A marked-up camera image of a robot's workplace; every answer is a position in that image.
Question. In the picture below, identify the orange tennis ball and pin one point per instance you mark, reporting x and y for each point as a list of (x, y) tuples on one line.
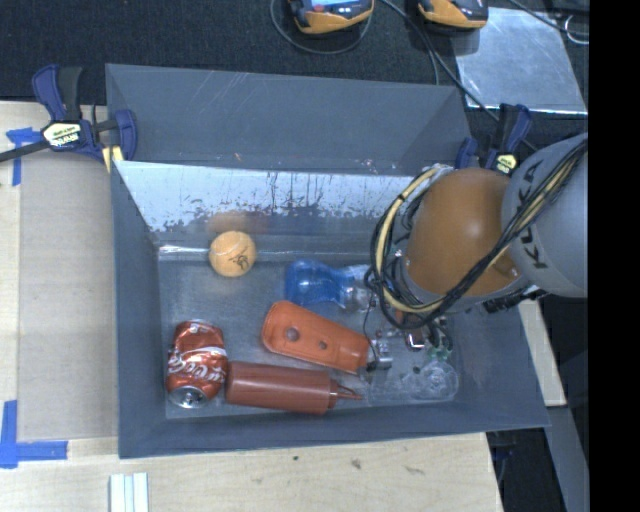
[(232, 253)]

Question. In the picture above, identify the crushed red soda can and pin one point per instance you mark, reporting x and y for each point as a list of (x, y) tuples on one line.
[(196, 365)]

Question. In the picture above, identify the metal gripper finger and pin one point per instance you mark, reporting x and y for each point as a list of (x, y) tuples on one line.
[(383, 363), (383, 348)]

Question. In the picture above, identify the grey metal bin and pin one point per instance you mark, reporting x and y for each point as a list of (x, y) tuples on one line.
[(280, 120)]

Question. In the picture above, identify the pale wood board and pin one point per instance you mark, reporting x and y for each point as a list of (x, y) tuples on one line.
[(65, 300)]

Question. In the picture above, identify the orange spray bottle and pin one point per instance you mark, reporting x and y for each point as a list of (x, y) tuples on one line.
[(315, 337)]

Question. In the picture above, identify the blue clear spray bottle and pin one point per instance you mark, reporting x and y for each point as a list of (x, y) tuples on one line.
[(312, 283)]

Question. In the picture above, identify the red-brown squeeze bottle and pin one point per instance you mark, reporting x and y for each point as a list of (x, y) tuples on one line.
[(277, 387)]

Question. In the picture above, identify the black cylinder on white bracket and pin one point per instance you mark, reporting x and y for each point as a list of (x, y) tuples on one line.
[(505, 301)]

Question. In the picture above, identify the clear glass thing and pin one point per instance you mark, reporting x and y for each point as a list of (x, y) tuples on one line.
[(432, 381)]

